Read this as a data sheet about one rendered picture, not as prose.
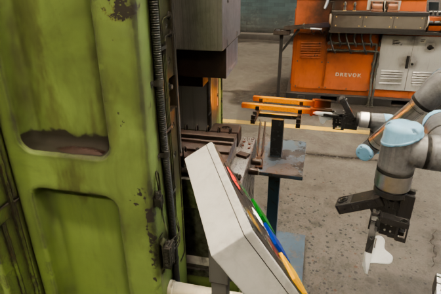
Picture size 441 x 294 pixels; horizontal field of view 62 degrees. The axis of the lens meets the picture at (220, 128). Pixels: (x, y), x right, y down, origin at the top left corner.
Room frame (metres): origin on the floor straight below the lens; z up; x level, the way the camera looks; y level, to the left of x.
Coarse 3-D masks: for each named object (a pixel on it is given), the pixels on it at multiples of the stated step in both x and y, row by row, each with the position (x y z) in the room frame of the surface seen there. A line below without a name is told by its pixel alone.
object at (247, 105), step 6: (246, 102) 1.77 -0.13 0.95; (264, 108) 1.73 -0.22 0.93; (270, 108) 1.72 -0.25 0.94; (276, 108) 1.71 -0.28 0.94; (282, 108) 1.70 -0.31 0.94; (288, 108) 1.69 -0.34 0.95; (294, 108) 1.68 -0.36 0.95; (300, 108) 1.68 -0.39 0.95; (306, 108) 1.68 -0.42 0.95; (312, 108) 1.66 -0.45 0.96; (318, 108) 1.67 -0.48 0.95; (324, 108) 1.67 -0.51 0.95; (312, 114) 1.66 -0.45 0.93
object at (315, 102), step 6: (258, 96) 1.86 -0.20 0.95; (264, 96) 1.86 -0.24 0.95; (270, 96) 1.86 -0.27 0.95; (276, 102) 1.83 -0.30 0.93; (282, 102) 1.82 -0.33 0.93; (288, 102) 1.81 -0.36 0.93; (294, 102) 1.80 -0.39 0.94; (306, 102) 1.78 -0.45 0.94; (312, 102) 1.77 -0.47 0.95; (318, 102) 1.78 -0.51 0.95; (324, 102) 1.77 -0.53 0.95; (330, 102) 1.76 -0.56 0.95
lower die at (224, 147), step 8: (216, 136) 1.26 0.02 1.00; (224, 136) 1.25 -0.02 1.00; (232, 136) 1.27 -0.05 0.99; (184, 144) 1.21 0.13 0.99; (192, 144) 1.21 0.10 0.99; (200, 144) 1.21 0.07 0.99; (216, 144) 1.21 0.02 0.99; (224, 144) 1.20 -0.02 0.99; (232, 144) 1.22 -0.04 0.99; (184, 152) 1.17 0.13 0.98; (192, 152) 1.17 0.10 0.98; (224, 152) 1.15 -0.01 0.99; (232, 152) 1.22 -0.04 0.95; (184, 160) 1.14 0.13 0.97; (232, 160) 1.22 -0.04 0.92
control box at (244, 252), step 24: (192, 168) 0.73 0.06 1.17; (216, 168) 0.68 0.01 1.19; (216, 192) 0.61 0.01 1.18; (240, 192) 0.65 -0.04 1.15; (216, 216) 0.54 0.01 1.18; (240, 216) 0.51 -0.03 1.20; (216, 240) 0.48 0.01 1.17; (240, 240) 0.47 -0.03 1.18; (264, 240) 0.53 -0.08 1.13; (240, 264) 0.47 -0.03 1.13; (264, 264) 0.48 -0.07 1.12; (240, 288) 0.47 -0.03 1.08; (264, 288) 0.48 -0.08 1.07; (288, 288) 0.49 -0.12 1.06
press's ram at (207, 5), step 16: (176, 0) 1.08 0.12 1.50; (192, 0) 1.07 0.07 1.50; (208, 0) 1.06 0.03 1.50; (224, 0) 1.08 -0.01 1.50; (240, 0) 1.34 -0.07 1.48; (176, 16) 1.08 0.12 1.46; (192, 16) 1.07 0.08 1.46; (208, 16) 1.06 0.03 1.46; (224, 16) 1.08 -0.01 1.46; (176, 32) 1.08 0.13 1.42; (192, 32) 1.07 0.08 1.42; (208, 32) 1.06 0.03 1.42; (224, 32) 1.08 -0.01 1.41; (192, 48) 1.07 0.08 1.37; (208, 48) 1.06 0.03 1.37; (224, 48) 1.08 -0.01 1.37
